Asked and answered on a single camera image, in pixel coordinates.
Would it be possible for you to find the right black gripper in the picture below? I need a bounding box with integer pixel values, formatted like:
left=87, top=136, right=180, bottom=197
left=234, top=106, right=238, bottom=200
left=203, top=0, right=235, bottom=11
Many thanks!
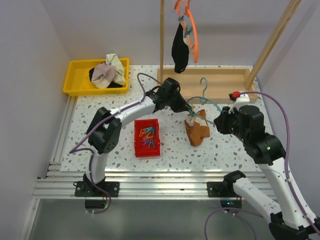
left=214, top=105, right=249, bottom=142

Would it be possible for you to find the dark teal clothespin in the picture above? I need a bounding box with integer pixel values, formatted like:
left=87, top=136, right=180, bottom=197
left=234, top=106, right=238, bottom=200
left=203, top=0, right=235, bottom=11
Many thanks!
left=188, top=105, right=197, bottom=117

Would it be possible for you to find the brown orange underwear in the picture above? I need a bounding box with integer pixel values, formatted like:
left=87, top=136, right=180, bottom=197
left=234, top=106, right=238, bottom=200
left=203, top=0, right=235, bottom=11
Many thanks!
left=184, top=114, right=211, bottom=147

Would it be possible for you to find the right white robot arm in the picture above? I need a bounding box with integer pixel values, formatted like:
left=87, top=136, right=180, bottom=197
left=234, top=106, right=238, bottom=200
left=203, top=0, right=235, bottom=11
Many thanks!
left=213, top=105, right=320, bottom=240

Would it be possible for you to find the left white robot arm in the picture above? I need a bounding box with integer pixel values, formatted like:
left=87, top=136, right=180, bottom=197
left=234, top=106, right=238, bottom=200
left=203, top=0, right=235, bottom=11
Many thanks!
left=73, top=78, right=192, bottom=197

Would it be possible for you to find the black underwear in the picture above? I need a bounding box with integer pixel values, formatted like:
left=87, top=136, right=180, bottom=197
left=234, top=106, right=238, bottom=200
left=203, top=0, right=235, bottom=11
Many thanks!
left=171, top=23, right=189, bottom=74

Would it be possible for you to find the orange plastic hanger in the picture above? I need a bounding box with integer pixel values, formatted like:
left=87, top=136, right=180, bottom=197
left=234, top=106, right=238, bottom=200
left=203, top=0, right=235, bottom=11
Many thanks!
left=174, top=0, right=199, bottom=63

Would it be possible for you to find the red plastic bin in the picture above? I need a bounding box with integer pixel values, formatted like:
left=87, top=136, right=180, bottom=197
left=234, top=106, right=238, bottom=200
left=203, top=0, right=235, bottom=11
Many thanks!
left=134, top=118, right=161, bottom=158

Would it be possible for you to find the orange clothespin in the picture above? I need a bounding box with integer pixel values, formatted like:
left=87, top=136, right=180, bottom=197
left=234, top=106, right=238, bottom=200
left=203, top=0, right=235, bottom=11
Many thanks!
left=139, top=129, right=145, bottom=137
left=143, top=132, right=154, bottom=140

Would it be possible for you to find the wooden rack base tray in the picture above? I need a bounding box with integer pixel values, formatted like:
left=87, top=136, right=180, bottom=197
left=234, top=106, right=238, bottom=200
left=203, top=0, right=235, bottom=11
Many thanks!
left=157, top=66, right=256, bottom=104

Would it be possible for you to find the grey clothespin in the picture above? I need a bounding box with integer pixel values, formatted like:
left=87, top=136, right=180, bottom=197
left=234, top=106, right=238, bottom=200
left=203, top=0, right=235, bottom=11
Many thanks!
left=148, top=138, right=156, bottom=149

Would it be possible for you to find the purple clothespin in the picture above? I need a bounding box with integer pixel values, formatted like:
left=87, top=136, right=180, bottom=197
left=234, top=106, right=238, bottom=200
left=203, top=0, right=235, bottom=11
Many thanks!
left=141, top=139, right=150, bottom=146

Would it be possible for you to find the pale green cloth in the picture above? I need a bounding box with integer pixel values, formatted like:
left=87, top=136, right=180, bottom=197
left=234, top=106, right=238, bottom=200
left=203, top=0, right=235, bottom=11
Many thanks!
left=105, top=53, right=126, bottom=86

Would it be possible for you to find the yellow plastic tray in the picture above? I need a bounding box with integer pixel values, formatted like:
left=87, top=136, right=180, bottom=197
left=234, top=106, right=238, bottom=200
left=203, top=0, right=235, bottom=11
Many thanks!
left=63, top=58, right=130, bottom=97

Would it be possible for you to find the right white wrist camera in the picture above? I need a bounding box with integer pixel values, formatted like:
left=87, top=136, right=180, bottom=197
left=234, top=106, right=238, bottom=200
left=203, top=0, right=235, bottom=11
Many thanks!
left=228, top=91, right=250, bottom=114

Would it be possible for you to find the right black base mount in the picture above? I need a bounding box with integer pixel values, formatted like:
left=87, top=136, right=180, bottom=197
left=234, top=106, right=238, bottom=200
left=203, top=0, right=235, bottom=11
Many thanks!
left=206, top=181, right=239, bottom=198

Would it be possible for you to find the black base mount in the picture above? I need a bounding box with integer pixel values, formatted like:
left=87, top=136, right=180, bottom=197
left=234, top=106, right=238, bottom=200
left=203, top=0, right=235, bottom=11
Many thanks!
left=206, top=181, right=239, bottom=198
left=73, top=181, right=120, bottom=198

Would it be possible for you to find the left wooden rack post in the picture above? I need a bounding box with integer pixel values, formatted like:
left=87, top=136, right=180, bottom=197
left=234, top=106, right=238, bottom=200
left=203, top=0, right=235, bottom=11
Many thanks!
left=159, top=0, right=165, bottom=83

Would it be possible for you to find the wooden rack post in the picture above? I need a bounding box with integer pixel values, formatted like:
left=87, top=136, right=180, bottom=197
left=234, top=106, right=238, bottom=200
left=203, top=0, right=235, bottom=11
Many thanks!
left=159, top=0, right=165, bottom=83
left=245, top=0, right=302, bottom=90

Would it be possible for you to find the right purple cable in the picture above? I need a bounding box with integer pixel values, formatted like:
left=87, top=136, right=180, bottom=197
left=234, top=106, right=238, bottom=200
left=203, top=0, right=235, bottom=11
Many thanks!
left=204, top=90, right=320, bottom=240

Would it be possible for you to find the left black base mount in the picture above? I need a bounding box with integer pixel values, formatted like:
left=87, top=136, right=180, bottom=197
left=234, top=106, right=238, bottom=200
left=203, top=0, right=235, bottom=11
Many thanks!
left=73, top=181, right=120, bottom=198

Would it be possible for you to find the right wooden rack post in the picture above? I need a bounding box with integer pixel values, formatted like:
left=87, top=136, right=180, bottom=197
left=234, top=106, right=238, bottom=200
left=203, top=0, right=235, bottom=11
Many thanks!
left=245, top=0, right=302, bottom=90

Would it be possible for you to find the aluminium rail frame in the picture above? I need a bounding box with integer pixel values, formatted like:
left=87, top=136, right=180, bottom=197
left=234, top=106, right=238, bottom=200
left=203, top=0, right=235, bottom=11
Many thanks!
left=31, top=94, right=278, bottom=201

